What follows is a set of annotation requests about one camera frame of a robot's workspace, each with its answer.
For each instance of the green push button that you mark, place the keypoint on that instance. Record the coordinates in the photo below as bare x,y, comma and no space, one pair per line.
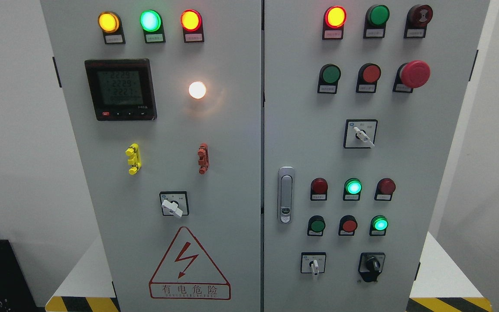
316,226
376,20

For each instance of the grey left cabinet door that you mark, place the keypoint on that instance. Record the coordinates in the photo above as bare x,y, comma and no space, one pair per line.
225,202

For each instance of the yellow terminal connector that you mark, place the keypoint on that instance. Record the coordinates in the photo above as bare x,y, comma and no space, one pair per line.
133,158

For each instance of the red electric hazard warning sticker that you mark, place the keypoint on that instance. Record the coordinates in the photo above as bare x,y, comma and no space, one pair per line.
186,271

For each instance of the white platform with hazard stripes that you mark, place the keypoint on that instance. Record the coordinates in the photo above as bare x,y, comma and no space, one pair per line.
439,287

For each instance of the dark red buzzer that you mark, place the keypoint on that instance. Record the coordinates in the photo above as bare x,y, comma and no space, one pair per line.
418,18

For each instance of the white selector switch lower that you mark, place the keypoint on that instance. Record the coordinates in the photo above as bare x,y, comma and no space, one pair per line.
313,263

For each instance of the green lit indicator middle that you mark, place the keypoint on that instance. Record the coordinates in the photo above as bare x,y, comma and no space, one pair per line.
352,189

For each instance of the red push button lower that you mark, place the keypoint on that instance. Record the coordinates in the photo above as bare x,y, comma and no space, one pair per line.
347,226

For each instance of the yellow indicator light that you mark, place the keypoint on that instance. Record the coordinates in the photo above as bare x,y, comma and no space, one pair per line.
111,26

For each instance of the grey right cabinet door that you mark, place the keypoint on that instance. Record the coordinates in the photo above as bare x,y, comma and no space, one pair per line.
305,130

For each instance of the red terminal connector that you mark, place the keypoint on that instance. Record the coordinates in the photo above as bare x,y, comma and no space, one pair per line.
203,160

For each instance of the red indicator light top left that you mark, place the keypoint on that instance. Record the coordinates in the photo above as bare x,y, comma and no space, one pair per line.
192,26

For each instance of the white selector switch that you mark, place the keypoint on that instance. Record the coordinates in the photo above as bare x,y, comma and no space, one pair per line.
313,263
360,133

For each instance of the white selector switch upper right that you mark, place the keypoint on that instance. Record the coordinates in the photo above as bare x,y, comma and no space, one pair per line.
360,133

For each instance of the dark red indicator light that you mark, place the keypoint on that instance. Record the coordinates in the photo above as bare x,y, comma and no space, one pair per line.
318,189

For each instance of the red indicator light right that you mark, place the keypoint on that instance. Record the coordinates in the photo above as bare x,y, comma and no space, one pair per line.
385,189

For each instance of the green indicator light top left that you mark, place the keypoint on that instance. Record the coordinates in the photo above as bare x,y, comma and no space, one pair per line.
153,27

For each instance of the red emergency stop mushroom button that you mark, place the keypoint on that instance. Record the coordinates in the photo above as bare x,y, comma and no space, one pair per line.
411,75

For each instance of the red lit indicator top right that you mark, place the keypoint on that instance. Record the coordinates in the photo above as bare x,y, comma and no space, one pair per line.
333,23

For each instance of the green push button lower left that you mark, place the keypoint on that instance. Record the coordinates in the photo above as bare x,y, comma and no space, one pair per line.
316,226

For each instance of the green push button second row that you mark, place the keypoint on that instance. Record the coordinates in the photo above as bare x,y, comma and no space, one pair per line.
329,76

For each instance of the green push button top right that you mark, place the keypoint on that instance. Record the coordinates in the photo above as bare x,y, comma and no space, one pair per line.
376,20

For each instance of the grey cabinet door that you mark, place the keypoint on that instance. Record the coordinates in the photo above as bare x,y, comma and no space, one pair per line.
305,130
225,202

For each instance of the white selector switch left door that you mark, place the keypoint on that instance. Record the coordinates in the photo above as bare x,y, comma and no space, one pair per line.
174,203

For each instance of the red push button second row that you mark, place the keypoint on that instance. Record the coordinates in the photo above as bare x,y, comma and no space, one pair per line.
368,76

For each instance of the black rotary knob switch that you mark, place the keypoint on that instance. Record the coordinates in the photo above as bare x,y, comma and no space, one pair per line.
371,265

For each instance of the white indicator light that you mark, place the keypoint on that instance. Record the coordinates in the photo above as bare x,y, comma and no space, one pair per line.
197,89

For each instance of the black digital power meter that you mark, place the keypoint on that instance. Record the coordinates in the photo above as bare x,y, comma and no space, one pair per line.
121,89

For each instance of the silver door handle lock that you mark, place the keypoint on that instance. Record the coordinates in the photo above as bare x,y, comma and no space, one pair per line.
285,194

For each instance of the green illuminated button lower right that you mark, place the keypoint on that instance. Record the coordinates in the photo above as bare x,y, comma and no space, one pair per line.
378,226

